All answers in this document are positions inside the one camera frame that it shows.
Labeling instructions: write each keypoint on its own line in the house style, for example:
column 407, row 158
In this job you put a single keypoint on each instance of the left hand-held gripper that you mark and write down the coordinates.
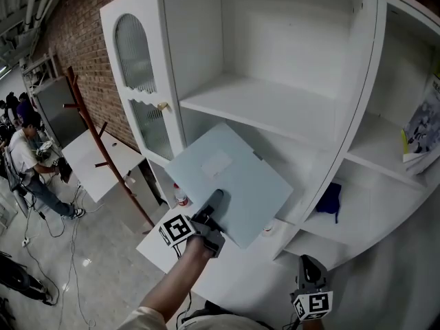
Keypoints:
column 178, row 230

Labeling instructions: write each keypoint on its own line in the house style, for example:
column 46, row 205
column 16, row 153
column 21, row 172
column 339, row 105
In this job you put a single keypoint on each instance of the grey metal cabinet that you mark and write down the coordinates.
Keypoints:
column 141, row 191

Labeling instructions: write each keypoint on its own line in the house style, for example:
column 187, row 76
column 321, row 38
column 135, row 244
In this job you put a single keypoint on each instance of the clear bottle with red label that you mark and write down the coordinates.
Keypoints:
column 181, row 198

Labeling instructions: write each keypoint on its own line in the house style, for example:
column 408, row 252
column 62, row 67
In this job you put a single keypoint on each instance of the brown wooden coat rack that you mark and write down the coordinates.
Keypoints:
column 103, row 146

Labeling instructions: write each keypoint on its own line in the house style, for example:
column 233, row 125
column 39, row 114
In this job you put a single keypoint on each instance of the small red and white container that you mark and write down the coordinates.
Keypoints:
column 269, row 228

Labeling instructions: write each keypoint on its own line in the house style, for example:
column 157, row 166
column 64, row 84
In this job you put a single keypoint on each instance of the person's left forearm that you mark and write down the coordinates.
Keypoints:
column 175, row 280

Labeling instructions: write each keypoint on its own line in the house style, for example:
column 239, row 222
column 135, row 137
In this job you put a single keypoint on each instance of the white power strip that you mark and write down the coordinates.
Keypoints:
column 25, row 242

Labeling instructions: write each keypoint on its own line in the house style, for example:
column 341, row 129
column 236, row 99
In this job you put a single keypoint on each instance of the person's right forearm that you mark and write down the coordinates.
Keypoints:
column 314, row 324

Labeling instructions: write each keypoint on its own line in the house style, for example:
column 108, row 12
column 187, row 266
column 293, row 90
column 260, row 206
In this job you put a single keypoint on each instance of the light blue object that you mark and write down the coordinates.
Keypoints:
column 237, row 184

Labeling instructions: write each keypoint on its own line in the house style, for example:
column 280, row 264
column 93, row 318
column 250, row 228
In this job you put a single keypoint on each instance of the grey tall appliance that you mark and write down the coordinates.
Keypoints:
column 58, row 108

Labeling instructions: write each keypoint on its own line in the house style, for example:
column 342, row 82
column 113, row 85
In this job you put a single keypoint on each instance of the dark blue cloth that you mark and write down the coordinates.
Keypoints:
column 329, row 199

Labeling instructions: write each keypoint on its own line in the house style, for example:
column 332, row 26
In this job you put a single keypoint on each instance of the white side table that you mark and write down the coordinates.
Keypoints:
column 99, row 170

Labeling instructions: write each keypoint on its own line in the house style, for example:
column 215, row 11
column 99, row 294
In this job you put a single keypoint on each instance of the person's beige shirt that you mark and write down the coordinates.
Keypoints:
column 220, row 321

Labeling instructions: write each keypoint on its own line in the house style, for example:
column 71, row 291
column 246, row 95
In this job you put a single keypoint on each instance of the gold door knob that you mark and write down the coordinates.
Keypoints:
column 163, row 106

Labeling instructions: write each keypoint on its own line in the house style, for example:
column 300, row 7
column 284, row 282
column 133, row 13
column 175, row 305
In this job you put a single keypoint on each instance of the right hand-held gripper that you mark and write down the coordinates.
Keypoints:
column 311, row 287

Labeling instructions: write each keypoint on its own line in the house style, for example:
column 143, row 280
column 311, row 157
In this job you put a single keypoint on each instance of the white cabinet shelf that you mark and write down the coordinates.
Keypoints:
column 282, row 81

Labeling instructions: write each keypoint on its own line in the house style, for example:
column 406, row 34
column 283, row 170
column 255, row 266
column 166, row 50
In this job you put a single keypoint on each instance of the illustrated book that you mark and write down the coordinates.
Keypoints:
column 424, row 132

